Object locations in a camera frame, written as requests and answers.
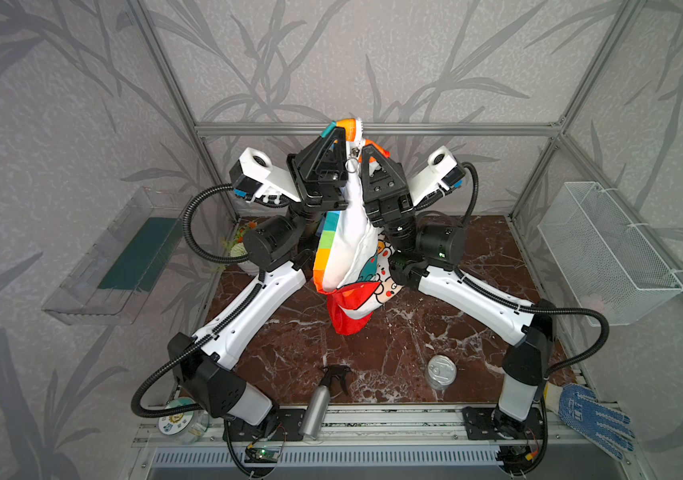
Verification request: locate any green white tape roll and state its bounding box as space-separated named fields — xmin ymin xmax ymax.
xmin=158 ymin=410 xmax=211 ymax=444

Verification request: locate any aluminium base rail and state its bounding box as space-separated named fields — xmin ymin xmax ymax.
xmin=121 ymin=404 xmax=589 ymax=479

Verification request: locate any silver spray bottle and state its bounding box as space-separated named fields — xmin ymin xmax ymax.
xmin=300 ymin=364 xmax=351 ymax=440

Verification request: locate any red white rainbow kids jacket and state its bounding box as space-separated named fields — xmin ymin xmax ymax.
xmin=313 ymin=118 xmax=403 ymax=336

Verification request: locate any pink object in basket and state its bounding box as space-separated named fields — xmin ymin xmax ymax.
xmin=579 ymin=293 xmax=611 ymax=317

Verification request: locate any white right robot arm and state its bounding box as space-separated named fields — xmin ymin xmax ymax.
xmin=359 ymin=145 xmax=555 ymax=431

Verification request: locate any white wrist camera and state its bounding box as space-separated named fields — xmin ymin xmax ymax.
xmin=230 ymin=148 xmax=301 ymax=208
xmin=407 ymin=146 xmax=465 ymax=206

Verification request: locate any potted artificial flower plant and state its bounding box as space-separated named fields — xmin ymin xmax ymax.
xmin=224 ymin=220 xmax=258 ymax=257

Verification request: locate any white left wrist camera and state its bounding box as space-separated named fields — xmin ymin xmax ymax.
xmin=230 ymin=148 xmax=301 ymax=208

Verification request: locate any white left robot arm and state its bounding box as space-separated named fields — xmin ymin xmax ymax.
xmin=169 ymin=119 xmax=363 ymax=435

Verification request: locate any aluminium cage frame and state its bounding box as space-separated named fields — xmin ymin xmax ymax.
xmin=124 ymin=0 xmax=683 ymax=457

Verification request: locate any green circuit board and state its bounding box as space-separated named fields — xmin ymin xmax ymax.
xmin=245 ymin=445 xmax=284 ymax=464

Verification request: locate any blue white work glove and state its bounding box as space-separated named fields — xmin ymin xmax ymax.
xmin=553 ymin=384 xmax=635 ymax=461

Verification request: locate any clear plastic wall shelf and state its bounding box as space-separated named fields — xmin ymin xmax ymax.
xmin=43 ymin=187 xmax=192 ymax=326

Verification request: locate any white wire mesh basket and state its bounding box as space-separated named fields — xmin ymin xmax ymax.
xmin=537 ymin=181 xmax=683 ymax=326

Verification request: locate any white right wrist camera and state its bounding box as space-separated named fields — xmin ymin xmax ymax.
xmin=407 ymin=146 xmax=465 ymax=206

